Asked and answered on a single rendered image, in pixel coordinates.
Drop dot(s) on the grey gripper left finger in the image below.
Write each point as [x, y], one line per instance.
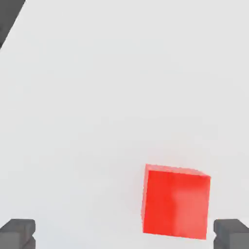
[18, 232]

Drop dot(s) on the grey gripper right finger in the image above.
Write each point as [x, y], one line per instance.
[231, 233]

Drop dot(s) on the small red cube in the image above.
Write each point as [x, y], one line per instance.
[176, 202]

